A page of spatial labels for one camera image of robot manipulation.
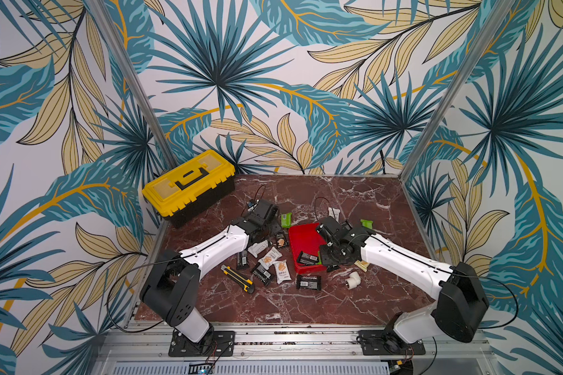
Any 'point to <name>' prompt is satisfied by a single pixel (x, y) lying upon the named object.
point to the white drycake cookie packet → (282, 271)
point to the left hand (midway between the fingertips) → (276, 228)
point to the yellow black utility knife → (245, 283)
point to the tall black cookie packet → (242, 258)
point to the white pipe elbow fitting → (353, 280)
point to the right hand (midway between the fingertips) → (326, 257)
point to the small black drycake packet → (281, 240)
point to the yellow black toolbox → (184, 189)
